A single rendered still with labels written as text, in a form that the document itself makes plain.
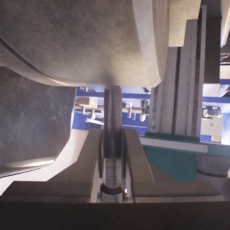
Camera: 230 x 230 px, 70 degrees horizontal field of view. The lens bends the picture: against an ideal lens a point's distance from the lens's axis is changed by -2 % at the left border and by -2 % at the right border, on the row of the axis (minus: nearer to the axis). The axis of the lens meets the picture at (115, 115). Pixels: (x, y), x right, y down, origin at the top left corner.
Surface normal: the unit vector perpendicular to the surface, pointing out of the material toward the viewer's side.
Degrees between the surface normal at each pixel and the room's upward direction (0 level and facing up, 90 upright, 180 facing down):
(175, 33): 11
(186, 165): 90
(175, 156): 90
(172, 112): 90
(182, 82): 90
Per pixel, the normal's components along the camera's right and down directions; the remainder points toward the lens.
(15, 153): 0.95, 0.07
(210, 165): -0.55, 0.20
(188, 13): -0.17, 0.95
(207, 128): -0.30, -0.13
